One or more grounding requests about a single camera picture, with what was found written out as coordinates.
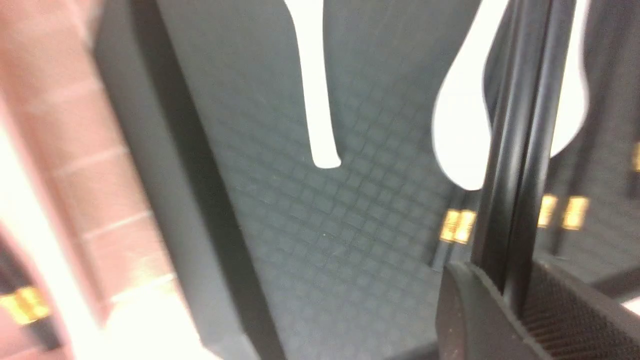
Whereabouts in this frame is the black serving tray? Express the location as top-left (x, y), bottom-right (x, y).
top-left (94, 0), bottom-right (639, 360)

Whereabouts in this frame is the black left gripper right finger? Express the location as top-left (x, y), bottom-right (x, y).
top-left (520, 261), bottom-right (640, 360)

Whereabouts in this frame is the pink checkered tablecloth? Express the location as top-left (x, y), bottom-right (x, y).
top-left (1, 0), bottom-right (216, 360)

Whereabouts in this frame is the black chopstick pair two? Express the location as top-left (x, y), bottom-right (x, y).
top-left (537, 193), bottom-right (590, 256)
top-left (430, 187), bottom-right (481, 272)

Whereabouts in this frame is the black chopstick pair two left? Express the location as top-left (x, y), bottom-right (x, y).
top-left (430, 187), bottom-right (481, 272)

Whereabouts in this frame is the black chopstick pair two right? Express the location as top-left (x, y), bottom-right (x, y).
top-left (537, 193), bottom-right (590, 256)

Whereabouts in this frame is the white spoon far left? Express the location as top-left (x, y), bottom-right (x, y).
top-left (285, 0), bottom-right (342, 169)

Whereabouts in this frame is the white spoon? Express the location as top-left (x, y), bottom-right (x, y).
top-left (285, 0), bottom-right (342, 169)
top-left (431, 0), bottom-right (591, 191)

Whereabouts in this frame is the black chopstick pair one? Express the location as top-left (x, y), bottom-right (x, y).
top-left (471, 0), bottom-right (553, 293)
top-left (503, 0), bottom-right (578, 317)

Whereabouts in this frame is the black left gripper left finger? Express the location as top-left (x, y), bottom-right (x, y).
top-left (436, 263), bottom-right (551, 360)

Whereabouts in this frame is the black chopstick pair four right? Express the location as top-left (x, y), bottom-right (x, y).
top-left (0, 239), bottom-right (62, 351)

